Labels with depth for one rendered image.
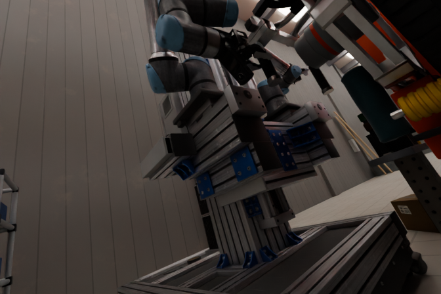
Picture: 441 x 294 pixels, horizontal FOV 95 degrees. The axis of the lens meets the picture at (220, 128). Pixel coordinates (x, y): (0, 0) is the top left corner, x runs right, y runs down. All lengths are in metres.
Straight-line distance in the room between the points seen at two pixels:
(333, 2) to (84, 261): 2.67
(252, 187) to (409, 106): 0.47
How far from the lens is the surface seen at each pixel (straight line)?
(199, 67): 0.85
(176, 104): 1.27
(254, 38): 0.75
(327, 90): 0.94
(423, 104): 0.55
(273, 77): 0.66
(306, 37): 0.78
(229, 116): 0.61
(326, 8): 0.52
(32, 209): 2.73
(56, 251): 2.67
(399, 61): 0.58
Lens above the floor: 0.43
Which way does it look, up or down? 22 degrees up
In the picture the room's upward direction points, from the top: 18 degrees counter-clockwise
